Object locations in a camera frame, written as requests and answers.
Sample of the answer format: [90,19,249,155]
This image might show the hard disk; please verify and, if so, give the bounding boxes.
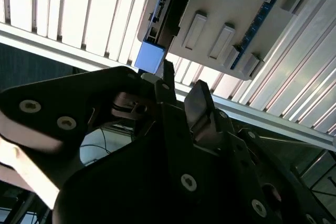
[133,0,202,75]

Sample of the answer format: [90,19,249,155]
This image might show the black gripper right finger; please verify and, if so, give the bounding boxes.
[183,79,289,217]

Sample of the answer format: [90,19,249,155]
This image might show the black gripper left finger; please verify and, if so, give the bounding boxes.
[0,60,202,196]

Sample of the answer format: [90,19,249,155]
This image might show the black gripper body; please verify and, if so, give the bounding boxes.
[52,121,316,224]

